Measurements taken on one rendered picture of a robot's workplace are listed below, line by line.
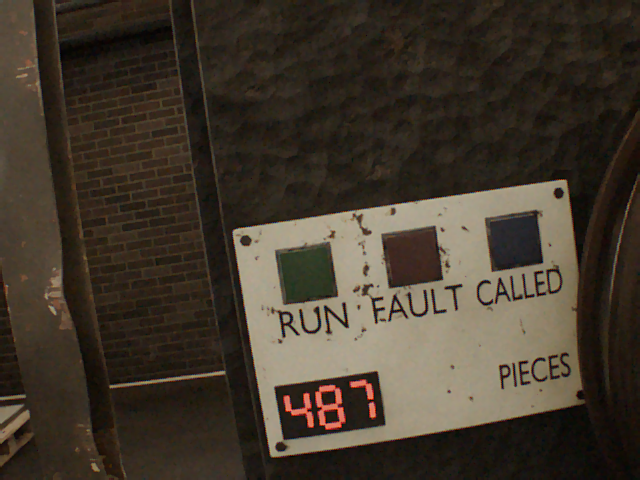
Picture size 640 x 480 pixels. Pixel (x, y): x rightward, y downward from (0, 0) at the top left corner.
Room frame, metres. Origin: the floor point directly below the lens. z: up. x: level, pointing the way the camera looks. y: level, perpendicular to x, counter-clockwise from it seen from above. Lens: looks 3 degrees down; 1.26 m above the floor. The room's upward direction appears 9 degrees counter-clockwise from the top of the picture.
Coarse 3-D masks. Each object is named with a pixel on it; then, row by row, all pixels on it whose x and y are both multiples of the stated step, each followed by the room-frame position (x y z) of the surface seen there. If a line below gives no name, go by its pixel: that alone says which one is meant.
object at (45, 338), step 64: (0, 0) 3.07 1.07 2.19; (0, 64) 3.07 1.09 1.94; (0, 128) 3.07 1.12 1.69; (64, 128) 3.37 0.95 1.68; (0, 192) 3.07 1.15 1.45; (64, 192) 3.37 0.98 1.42; (0, 256) 3.07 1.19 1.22; (64, 256) 3.37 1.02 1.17; (64, 320) 3.06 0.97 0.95; (64, 384) 3.07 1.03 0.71; (64, 448) 3.07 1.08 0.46
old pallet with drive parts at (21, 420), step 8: (24, 416) 5.20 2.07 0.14; (16, 424) 4.98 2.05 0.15; (24, 424) 5.25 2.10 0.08; (0, 432) 4.80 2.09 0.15; (8, 432) 4.78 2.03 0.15; (24, 432) 5.25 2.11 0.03; (32, 432) 5.25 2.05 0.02; (0, 440) 4.61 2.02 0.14; (8, 440) 4.74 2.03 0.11; (16, 440) 5.06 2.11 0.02; (24, 440) 5.05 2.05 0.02; (0, 448) 4.72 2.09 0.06; (8, 448) 4.72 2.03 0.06; (16, 448) 4.85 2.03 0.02; (0, 456) 4.69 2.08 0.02; (8, 456) 4.69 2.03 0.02; (0, 464) 4.53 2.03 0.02
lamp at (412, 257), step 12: (396, 240) 0.65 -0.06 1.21; (408, 240) 0.65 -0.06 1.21; (420, 240) 0.65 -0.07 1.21; (432, 240) 0.65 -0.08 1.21; (396, 252) 0.65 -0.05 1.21; (408, 252) 0.65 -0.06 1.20; (420, 252) 0.65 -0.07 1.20; (432, 252) 0.65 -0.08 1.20; (396, 264) 0.65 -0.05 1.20; (408, 264) 0.65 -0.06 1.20; (420, 264) 0.65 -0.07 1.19; (432, 264) 0.65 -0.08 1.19; (396, 276) 0.65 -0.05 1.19; (408, 276) 0.65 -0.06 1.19; (420, 276) 0.65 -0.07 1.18; (432, 276) 0.65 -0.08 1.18
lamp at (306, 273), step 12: (288, 252) 0.65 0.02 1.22; (300, 252) 0.65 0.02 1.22; (312, 252) 0.65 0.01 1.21; (324, 252) 0.65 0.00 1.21; (288, 264) 0.65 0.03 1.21; (300, 264) 0.65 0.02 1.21; (312, 264) 0.65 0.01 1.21; (324, 264) 0.65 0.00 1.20; (288, 276) 0.65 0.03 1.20; (300, 276) 0.65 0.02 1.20; (312, 276) 0.65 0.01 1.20; (324, 276) 0.65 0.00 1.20; (288, 288) 0.65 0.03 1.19; (300, 288) 0.65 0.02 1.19; (312, 288) 0.65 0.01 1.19; (324, 288) 0.65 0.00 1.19; (288, 300) 0.65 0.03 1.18
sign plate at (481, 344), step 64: (512, 192) 0.65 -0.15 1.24; (256, 256) 0.65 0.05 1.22; (384, 256) 0.65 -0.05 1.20; (448, 256) 0.65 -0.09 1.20; (576, 256) 0.65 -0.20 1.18; (256, 320) 0.65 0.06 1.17; (320, 320) 0.65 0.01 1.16; (384, 320) 0.65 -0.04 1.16; (448, 320) 0.65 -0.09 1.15; (512, 320) 0.65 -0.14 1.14; (320, 384) 0.65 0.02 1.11; (384, 384) 0.65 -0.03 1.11; (448, 384) 0.65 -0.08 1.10; (512, 384) 0.65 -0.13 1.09; (576, 384) 0.65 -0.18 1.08; (320, 448) 0.65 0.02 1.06
